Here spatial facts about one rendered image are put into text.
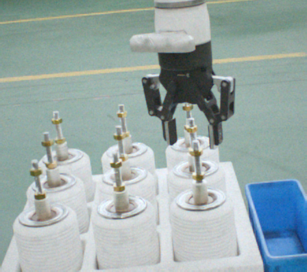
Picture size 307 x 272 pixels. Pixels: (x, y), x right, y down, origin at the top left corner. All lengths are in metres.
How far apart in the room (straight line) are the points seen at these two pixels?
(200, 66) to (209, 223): 0.23
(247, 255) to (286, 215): 0.42
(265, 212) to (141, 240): 0.46
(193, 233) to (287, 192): 0.44
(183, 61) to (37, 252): 0.35
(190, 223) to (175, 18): 0.29
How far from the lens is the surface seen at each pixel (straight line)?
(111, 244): 0.99
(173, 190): 1.10
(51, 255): 1.01
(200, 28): 0.90
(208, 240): 0.99
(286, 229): 1.42
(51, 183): 1.12
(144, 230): 0.99
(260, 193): 1.38
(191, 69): 0.91
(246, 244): 1.03
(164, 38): 0.87
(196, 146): 0.97
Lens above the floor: 0.68
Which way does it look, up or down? 18 degrees down
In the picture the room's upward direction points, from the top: 6 degrees counter-clockwise
